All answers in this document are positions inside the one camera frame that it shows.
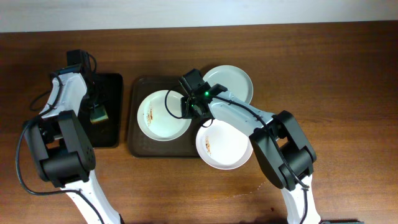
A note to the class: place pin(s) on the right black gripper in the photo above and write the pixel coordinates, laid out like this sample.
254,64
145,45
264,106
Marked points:
189,107

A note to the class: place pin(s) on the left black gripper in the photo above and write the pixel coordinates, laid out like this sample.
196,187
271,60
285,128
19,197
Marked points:
94,104

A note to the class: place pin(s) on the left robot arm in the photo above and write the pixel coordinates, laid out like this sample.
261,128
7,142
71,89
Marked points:
62,152

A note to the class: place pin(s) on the pale green plate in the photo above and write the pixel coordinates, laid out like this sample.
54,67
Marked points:
234,79

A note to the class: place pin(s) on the brown serving tray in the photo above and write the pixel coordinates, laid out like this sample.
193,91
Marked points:
141,145

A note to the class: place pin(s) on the green yellow sponge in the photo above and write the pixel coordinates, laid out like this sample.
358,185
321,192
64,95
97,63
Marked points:
98,115

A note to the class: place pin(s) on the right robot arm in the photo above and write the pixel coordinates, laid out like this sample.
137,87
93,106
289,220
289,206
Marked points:
282,150

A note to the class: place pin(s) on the white plate front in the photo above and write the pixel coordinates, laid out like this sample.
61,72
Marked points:
222,146

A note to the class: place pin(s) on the white plate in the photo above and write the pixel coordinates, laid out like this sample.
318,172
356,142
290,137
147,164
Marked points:
222,146
155,121

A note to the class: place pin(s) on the black tray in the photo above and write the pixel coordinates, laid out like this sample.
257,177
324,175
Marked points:
106,134

